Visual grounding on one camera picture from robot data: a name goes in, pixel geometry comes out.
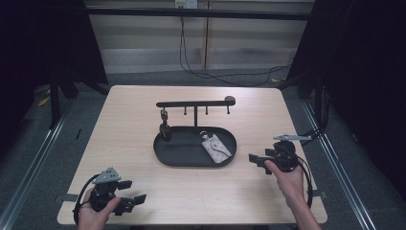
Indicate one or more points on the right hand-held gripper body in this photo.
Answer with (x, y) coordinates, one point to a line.
(285, 156)

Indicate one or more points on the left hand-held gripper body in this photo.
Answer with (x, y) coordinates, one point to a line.
(103, 199)

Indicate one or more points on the black car key with clasp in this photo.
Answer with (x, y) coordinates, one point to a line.
(165, 129)

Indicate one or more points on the black key rack with tray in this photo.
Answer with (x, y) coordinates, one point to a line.
(188, 151)

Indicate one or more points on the person's left hand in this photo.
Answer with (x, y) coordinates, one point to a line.
(91, 220)

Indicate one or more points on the person's right hand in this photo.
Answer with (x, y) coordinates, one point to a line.
(292, 185)

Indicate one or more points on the grey tape strip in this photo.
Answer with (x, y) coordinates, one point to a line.
(70, 197)
(320, 194)

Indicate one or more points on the black tape strip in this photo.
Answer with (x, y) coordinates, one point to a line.
(78, 134)

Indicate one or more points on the black metal stand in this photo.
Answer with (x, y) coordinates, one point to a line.
(55, 102)

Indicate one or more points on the dark curtain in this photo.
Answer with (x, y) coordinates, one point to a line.
(38, 48)
(367, 80)

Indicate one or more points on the yellow tape piece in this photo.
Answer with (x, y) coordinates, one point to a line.
(43, 101)

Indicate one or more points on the metal floor rail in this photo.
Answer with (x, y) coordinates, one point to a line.
(338, 166)
(35, 163)

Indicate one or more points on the black horizontal frame bar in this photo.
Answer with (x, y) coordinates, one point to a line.
(198, 13)

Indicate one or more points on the white wall socket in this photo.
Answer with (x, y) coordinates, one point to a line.
(186, 4)

